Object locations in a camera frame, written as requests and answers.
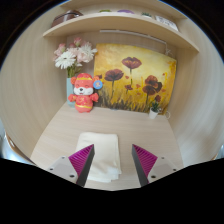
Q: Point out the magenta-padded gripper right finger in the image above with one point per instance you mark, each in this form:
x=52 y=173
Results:
x=159 y=168

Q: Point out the cream towel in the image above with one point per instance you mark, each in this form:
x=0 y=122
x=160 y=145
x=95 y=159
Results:
x=106 y=150

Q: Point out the pink and white flower bouquet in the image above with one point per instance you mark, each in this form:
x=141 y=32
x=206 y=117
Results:
x=71 y=55

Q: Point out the round purple sign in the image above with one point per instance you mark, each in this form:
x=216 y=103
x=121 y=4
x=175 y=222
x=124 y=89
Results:
x=125 y=11

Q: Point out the long wooden shelf board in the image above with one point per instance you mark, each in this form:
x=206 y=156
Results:
x=113 y=21

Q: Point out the small plant in white pot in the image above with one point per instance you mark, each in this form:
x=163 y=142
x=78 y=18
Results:
x=153 y=113

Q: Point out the white light bar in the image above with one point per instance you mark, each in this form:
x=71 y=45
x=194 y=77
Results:
x=133 y=35

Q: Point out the tiny plant in white pot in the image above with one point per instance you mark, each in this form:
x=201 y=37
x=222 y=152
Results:
x=146 y=14
x=105 y=11

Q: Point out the light blue vase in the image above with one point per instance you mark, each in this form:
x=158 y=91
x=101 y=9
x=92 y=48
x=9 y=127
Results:
x=69 y=91

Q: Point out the yellow poppy painting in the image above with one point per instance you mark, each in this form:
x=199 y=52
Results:
x=133 y=80

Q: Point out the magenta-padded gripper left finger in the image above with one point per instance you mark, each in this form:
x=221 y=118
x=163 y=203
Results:
x=65 y=168

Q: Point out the red plush mouse toy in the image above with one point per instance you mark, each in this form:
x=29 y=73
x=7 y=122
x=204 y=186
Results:
x=83 y=95

